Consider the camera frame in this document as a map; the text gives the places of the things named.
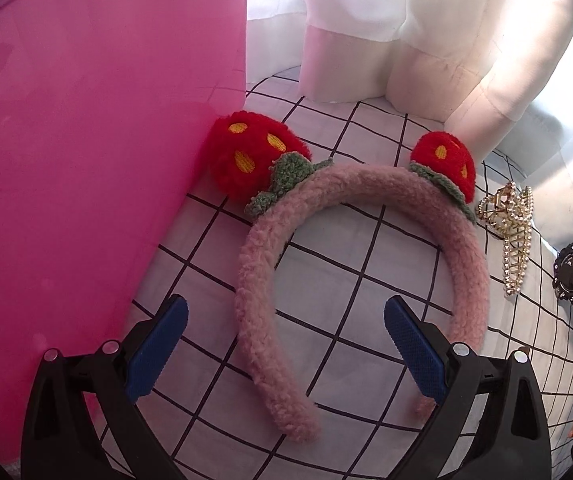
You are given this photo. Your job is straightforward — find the pink strawberry fuzzy headband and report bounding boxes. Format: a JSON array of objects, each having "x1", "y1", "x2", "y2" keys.
[{"x1": 198, "y1": 110, "x2": 489, "y2": 442}]

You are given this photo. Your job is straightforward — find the gold pearl hair claw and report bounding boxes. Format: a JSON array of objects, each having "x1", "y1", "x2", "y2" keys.
[{"x1": 475, "y1": 181, "x2": 534, "y2": 296}]

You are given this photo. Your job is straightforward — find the pink plastic tub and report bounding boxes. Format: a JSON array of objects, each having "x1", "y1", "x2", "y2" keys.
[{"x1": 0, "y1": 0, "x2": 246, "y2": 463}]

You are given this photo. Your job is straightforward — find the white curtain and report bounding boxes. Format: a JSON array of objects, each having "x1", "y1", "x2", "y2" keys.
[{"x1": 246, "y1": 0, "x2": 573, "y2": 247}]

